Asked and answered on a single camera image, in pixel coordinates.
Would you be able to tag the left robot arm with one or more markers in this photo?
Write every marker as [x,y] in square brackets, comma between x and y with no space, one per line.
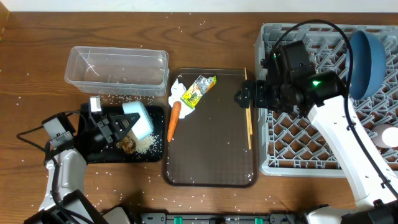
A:
[67,155]

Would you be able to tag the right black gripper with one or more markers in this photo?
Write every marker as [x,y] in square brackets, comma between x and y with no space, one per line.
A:
[251,94]

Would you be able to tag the orange carrot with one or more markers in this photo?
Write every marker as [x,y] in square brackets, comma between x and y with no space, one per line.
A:
[174,117]

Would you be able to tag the grey dishwasher rack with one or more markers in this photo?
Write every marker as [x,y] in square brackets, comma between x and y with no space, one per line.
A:
[290,146]

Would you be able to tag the yellow green snack wrapper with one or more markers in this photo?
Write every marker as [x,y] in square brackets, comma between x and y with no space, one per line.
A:
[199,88]

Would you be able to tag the black plastic tray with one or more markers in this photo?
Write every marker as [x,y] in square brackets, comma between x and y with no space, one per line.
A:
[111,154]

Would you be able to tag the white rice pile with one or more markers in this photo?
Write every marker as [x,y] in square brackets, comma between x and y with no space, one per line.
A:
[143,145]

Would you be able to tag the clear plastic bin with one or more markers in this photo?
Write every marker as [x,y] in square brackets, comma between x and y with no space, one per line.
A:
[118,71]

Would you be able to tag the crumpled white tissue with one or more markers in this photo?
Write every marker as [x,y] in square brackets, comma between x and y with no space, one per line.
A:
[177,90]

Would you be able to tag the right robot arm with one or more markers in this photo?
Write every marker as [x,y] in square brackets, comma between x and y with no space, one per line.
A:
[321,97]

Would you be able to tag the light blue rice bowl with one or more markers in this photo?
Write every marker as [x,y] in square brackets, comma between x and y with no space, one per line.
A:
[144,125]

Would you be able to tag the dark blue plate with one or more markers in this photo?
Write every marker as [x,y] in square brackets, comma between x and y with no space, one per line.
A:
[369,65]

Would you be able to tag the pink cup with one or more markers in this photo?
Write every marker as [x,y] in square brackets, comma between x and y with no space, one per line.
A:
[386,136]

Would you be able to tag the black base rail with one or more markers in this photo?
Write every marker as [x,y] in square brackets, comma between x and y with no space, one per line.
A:
[217,218]

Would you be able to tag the brown serving tray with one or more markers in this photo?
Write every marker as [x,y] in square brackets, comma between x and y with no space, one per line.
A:
[210,147]

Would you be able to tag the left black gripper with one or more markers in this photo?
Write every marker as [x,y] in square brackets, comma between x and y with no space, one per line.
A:
[106,127]

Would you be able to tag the brown food scrap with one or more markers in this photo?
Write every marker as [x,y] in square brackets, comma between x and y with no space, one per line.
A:
[127,144]

